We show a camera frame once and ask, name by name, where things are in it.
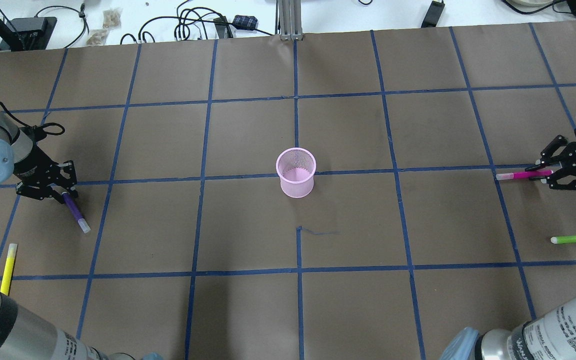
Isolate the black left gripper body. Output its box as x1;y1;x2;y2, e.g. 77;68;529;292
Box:
13;143;61;193

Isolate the purple pen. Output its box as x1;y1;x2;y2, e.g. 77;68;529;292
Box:
61;191;91;234

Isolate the pink pen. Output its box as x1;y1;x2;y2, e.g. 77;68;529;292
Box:
494;170;554;181

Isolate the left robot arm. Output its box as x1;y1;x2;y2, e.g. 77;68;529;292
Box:
0;101;79;204

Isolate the pink mesh pen cup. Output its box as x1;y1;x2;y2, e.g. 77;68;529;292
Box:
275;147;317;199

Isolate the yellow pen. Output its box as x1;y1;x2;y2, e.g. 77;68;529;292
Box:
0;243;18;296

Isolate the black power adapter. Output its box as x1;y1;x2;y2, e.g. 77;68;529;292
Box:
420;0;445;28

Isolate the blue checkered pouch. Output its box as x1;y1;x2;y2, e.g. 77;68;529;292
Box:
231;14;259;31

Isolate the black camera stand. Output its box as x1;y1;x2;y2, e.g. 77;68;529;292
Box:
0;14;58;51

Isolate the black cables bundle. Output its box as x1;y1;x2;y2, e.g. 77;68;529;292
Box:
120;0;274;46

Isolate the aluminium frame post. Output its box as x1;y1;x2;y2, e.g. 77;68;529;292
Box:
275;0;304;41

